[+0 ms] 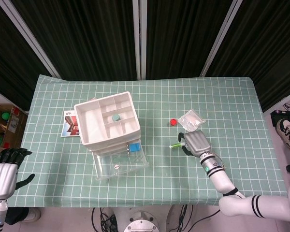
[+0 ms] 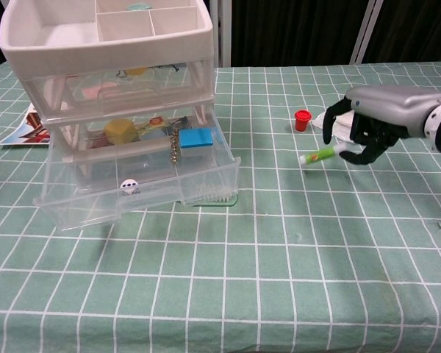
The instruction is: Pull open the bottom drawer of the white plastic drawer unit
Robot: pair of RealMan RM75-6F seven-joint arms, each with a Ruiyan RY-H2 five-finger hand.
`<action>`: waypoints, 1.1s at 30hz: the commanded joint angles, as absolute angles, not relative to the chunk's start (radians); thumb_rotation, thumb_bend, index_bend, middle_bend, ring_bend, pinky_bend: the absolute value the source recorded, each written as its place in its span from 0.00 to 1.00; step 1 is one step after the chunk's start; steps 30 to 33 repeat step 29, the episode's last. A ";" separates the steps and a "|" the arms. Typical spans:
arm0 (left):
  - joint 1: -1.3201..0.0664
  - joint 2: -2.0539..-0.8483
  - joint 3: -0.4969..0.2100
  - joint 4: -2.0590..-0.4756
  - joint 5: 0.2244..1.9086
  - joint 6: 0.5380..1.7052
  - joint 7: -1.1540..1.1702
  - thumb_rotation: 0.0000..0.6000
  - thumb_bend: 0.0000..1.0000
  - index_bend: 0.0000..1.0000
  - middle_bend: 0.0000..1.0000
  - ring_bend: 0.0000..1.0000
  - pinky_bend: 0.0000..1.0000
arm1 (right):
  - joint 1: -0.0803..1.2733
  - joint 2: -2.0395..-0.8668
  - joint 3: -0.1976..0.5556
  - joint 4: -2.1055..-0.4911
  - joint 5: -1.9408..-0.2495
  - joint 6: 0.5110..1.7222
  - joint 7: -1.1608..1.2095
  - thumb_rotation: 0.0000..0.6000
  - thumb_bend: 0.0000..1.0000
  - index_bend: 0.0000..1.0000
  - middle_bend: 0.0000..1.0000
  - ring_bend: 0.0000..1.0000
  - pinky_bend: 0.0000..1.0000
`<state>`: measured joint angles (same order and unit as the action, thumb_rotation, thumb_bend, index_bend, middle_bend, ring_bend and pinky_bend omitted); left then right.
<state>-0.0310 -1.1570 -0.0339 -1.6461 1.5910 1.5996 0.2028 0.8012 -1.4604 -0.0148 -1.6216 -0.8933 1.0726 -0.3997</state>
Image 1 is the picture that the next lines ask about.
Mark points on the cardboard box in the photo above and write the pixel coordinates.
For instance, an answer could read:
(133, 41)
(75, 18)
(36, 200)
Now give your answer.
(0, 130)

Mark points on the white drawer organizer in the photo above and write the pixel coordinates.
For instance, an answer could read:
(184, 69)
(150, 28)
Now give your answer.
(89, 120)

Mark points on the teal eraser block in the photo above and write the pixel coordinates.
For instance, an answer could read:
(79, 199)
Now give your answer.
(116, 117)

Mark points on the green checked tablecloth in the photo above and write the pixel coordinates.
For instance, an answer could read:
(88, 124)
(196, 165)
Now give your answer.
(183, 174)

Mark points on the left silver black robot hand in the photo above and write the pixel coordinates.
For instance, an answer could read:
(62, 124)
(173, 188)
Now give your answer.
(1, 174)

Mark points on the small clear plastic drawer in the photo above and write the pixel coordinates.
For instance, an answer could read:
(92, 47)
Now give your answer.
(106, 144)

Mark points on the green white glue stick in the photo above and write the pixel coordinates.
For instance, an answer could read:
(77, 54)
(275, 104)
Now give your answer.
(175, 145)

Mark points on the clear bag with white pad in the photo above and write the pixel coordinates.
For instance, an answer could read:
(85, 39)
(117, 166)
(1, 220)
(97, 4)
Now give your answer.
(191, 119)

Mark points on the person's white shoe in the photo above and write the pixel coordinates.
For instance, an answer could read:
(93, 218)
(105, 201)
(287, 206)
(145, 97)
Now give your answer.
(33, 215)

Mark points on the black curtain panel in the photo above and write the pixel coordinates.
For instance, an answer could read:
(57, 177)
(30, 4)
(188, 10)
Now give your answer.
(4, 60)
(268, 48)
(183, 36)
(87, 36)

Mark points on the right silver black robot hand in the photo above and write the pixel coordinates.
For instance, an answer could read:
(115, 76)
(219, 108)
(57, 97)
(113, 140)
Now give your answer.
(198, 142)

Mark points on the white frame post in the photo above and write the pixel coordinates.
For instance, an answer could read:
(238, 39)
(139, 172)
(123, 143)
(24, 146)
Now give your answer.
(31, 38)
(139, 38)
(220, 36)

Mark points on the red bottle cap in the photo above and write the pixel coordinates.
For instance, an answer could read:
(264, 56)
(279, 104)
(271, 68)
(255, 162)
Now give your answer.
(173, 122)

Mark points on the photo postcard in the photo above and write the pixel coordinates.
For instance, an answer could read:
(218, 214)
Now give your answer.
(68, 125)

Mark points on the round robot base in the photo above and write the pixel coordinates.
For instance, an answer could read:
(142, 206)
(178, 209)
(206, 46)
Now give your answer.
(141, 224)

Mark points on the white black sneaker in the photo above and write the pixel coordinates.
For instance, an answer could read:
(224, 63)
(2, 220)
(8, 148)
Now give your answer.
(288, 133)

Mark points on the green ball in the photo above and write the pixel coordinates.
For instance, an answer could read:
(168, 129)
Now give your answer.
(5, 116)

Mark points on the large clear plastic drawer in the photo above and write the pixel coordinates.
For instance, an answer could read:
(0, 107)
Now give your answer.
(111, 172)

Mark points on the blue block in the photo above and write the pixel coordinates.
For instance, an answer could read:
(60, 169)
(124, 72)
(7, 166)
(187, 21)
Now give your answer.
(134, 147)

